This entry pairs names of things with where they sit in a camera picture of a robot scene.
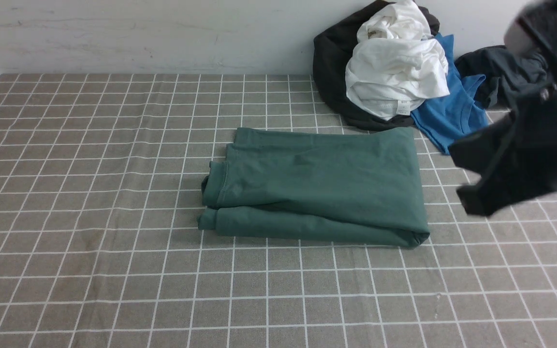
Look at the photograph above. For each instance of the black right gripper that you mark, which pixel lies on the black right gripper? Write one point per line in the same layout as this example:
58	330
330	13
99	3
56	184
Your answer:
516	156

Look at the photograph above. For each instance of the green long sleeve shirt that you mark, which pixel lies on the green long sleeve shirt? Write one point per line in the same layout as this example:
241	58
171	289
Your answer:
363	188

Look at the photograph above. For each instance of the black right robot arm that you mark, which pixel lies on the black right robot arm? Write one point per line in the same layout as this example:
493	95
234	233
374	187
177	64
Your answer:
535	29

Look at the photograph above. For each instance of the blue t-shirt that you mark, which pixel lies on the blue t-shirt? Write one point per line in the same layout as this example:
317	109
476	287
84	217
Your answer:
446	119

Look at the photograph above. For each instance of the white crumpled shirt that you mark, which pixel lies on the white crumpled shirt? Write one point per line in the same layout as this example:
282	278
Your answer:
397	64

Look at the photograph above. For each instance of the dark grey crumpled garment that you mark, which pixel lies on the dark grey crumpled garment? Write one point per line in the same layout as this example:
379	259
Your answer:
505	74

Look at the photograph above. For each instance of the black crumpled garment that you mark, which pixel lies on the black crumpled garment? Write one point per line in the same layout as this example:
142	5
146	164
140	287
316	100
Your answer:
333	48

